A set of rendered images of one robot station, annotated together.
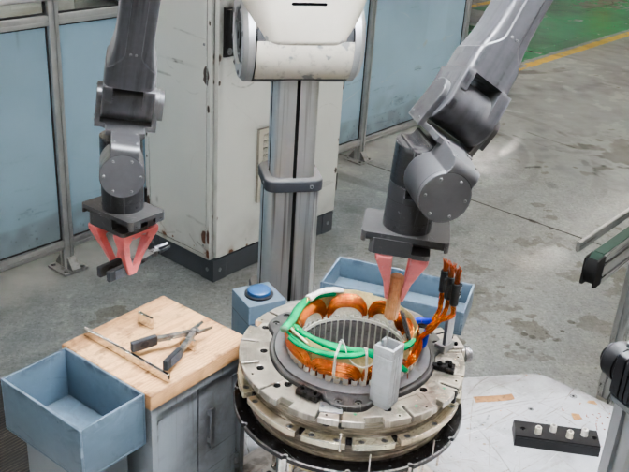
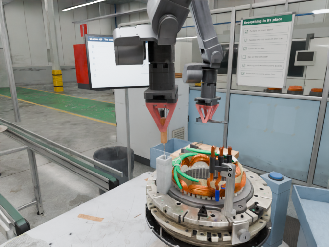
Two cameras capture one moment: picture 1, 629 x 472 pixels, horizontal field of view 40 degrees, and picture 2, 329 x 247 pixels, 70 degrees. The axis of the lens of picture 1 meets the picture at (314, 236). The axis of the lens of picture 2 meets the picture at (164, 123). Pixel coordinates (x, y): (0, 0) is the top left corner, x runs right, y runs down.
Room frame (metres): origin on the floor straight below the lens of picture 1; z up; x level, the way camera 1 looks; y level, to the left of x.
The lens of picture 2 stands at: (0.93, -0.63, 1.41)
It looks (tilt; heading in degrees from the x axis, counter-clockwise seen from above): 15 degrees down; 91
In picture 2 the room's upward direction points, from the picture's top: straight up
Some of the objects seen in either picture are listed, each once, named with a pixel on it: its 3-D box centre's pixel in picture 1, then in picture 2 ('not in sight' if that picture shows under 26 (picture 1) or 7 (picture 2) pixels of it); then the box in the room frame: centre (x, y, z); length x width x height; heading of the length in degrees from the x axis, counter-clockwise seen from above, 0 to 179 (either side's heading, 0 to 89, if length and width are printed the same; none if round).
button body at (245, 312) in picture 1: (256, 355); (271, 210); (1.30, 0.09, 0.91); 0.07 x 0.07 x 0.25; 31
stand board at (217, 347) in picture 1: (157, 347); (204, 156); (1.08, 0.22, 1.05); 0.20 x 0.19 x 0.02; 144
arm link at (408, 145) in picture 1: (419, 164); (158, 50); (0.91, -0.11, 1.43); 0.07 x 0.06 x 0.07; 12
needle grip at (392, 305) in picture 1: (394, 296); (163, 130); (0.92, -0.10, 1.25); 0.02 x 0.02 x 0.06
